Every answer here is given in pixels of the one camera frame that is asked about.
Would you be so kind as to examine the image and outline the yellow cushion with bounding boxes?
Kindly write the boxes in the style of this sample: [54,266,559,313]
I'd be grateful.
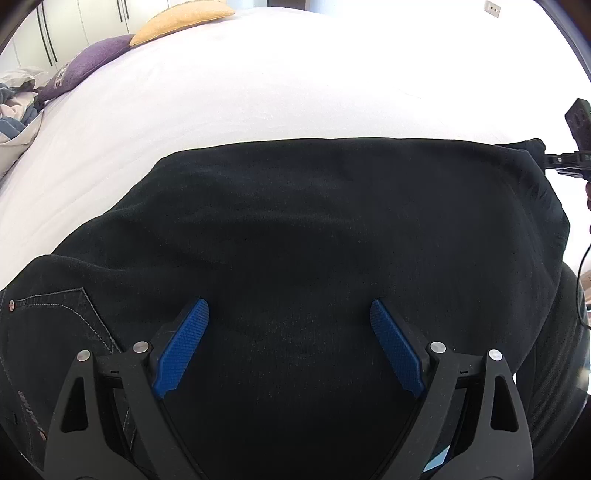
[129,0,235,48]

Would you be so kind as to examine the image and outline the rolled white duvet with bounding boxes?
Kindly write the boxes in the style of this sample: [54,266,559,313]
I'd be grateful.
[0,67,44,178]

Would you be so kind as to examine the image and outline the purple cushion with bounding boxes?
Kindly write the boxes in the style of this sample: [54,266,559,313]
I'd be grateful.
[37,34,136,104]

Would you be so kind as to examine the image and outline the cream wardrobe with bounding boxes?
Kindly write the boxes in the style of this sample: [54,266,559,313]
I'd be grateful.
[0,0,185,77]

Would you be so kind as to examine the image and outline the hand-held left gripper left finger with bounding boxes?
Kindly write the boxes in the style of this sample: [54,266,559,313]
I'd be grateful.
[42,298,211,480]

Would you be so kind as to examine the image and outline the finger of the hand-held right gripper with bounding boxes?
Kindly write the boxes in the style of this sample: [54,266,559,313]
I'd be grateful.
[542,150,591,180]
[565,98,591,153]

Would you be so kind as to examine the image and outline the black cable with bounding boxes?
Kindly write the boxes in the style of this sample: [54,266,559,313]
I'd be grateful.
[576,224,591,330]

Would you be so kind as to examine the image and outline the bed with white sheet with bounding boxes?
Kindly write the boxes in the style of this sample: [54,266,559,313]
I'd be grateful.
[0,0,591,287]

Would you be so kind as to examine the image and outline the black pants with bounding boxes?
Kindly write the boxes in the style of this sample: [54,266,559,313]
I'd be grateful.
[0,137,591,480]

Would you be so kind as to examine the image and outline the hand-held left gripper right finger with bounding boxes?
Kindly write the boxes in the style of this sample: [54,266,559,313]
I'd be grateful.
[369,299,535,480]

